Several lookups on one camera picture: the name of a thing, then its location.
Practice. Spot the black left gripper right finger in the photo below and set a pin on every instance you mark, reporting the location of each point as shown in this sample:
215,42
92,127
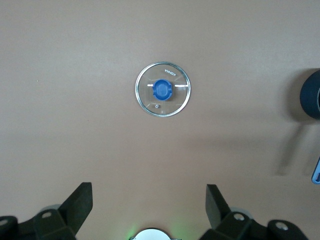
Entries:
220,220

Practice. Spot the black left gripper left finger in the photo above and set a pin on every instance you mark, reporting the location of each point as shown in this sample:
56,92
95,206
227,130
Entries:
75,212

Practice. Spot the glass lid with blue knob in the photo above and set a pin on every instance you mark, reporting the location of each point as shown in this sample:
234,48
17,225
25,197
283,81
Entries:
162,89

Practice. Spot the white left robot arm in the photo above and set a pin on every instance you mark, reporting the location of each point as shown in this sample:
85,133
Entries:
152,235

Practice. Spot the brown table cover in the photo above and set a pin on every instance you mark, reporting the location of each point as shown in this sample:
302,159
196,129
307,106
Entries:
75,75

